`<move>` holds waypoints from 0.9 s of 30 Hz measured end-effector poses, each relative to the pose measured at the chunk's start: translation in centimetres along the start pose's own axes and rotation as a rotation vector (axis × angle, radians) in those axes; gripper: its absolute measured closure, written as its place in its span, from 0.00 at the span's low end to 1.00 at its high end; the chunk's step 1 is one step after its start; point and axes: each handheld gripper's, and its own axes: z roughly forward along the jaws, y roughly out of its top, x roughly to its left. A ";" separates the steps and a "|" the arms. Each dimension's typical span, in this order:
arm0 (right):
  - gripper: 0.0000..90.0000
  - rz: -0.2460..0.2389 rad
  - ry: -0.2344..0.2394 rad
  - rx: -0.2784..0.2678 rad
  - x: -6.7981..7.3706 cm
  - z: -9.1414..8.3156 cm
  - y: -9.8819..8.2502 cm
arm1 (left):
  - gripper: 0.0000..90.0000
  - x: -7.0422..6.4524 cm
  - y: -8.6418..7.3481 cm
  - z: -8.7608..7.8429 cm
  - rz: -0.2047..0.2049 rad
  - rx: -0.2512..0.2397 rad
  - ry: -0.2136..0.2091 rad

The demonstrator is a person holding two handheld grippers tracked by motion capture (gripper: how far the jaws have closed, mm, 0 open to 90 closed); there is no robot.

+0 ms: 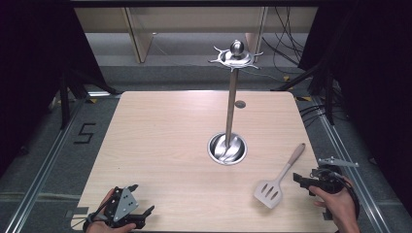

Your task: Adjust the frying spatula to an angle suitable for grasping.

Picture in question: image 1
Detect black cables on floor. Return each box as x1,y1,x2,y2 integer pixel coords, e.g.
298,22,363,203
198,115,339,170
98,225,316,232
298,102,328,128

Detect thin gripper cable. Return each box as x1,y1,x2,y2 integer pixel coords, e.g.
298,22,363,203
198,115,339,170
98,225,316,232
70,193,115,231

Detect black curtain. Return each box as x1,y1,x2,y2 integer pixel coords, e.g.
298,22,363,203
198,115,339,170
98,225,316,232
0,0,110,178
296,0,412,208

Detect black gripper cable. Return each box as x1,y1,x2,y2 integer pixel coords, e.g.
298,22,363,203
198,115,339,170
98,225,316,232
333,171,361,221

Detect black metal stand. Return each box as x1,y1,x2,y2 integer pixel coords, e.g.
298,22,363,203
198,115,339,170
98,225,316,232
57,64,120,131
271,59,338,126

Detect person's left hand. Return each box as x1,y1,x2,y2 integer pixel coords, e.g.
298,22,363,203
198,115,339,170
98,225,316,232
85,188,138,233

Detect beige wooden furniture panel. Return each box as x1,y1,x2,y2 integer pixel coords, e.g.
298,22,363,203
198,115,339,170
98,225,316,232
244,7,269,55
121,7,155,65

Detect grey slotted spatula wooden handle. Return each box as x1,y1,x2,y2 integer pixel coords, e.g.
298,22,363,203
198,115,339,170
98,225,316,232
253,143,307,210

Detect aluminium floor rail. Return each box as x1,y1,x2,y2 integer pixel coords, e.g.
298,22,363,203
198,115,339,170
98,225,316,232
310,96,392,233
2,93,98,233

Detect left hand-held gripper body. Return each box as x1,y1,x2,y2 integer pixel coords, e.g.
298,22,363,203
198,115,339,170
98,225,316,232
104,185,147,229

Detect steel utensil rack stand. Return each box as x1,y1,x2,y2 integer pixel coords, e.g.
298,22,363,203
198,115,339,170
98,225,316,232
206,39,264,167

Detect bundle of black cables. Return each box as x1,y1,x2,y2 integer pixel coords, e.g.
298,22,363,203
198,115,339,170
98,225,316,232
261,6,307,76

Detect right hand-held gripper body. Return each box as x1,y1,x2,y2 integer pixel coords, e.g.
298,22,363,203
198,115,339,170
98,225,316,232
309,156,361,195

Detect person's right hand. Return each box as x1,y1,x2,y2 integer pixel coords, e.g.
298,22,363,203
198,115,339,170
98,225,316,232
309,184,361,233

